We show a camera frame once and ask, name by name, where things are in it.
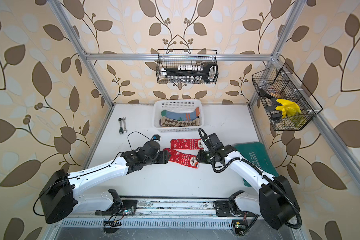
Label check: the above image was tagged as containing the red christmas sock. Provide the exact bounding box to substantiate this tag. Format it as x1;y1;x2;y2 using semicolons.
171;139;204;150
164;148;199;169

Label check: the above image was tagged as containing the brown argyle sock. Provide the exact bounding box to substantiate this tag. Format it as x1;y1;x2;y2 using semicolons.
159;117;201;128

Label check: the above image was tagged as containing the blue striped sock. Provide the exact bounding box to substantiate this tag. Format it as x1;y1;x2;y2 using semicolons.
161;107;200;121

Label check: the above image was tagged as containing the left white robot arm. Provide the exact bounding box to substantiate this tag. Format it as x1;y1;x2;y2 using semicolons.
38;141;171;224

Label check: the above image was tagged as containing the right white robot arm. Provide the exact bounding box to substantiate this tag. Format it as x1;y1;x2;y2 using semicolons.
197;128;303;230

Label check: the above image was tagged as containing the silver wrench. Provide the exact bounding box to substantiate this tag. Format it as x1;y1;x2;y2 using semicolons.
122;118;128;133

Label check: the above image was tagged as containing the green plastic tool case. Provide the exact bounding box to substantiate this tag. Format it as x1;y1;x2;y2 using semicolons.
234;142;279;177

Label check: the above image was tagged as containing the white plastic basket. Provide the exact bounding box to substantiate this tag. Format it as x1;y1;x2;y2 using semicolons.
152;100;205;133

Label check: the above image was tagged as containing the black tool in basket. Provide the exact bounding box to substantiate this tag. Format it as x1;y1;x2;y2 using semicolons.
260;88;282;122

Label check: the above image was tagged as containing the black socket set holder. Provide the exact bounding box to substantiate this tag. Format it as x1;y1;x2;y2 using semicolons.
158;63;219;84

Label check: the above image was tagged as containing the yellow rubber glove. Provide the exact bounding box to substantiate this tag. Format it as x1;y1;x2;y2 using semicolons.
275;99;302;119

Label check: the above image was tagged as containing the green handled ratchet wrench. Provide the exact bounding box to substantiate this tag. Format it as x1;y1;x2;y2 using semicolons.
118;118;124;135

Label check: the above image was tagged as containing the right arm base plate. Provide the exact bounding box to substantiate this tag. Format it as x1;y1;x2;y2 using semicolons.
213;200;255;218

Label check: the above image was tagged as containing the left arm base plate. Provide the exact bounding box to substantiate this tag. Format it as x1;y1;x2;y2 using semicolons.
95;200;138;216

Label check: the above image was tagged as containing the right black wire basket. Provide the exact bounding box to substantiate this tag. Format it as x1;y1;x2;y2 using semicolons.
252;63;323;131

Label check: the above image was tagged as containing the black wire basket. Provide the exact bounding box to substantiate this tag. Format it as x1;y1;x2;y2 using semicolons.
252;63;323;131
156;49;219;85

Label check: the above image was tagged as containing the back black wire basket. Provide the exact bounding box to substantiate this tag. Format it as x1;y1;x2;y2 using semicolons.
156;49;219;85

